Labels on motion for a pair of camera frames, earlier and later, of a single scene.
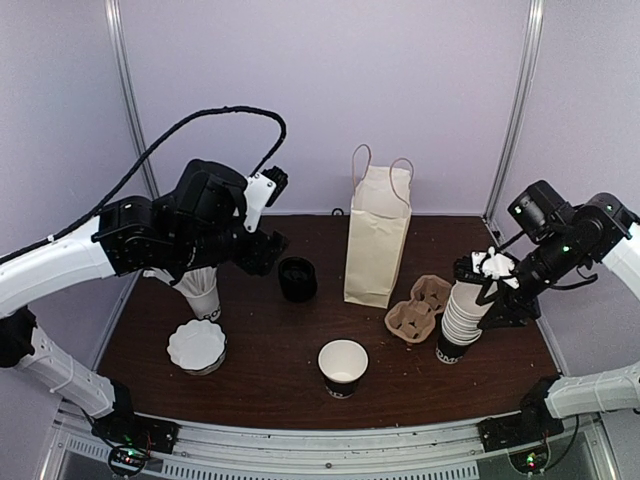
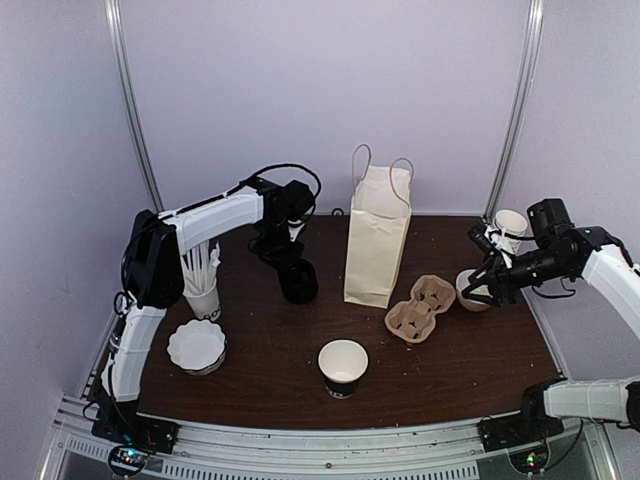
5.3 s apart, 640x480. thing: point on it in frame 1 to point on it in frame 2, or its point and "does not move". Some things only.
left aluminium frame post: [117, 24] does not move
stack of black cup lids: [298, 279] does not move
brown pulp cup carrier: [413, 320] does not move
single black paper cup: [342, 363] does not move
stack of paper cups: [462, 321] to [511, 224]
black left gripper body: [259, 258] to [273, 244]
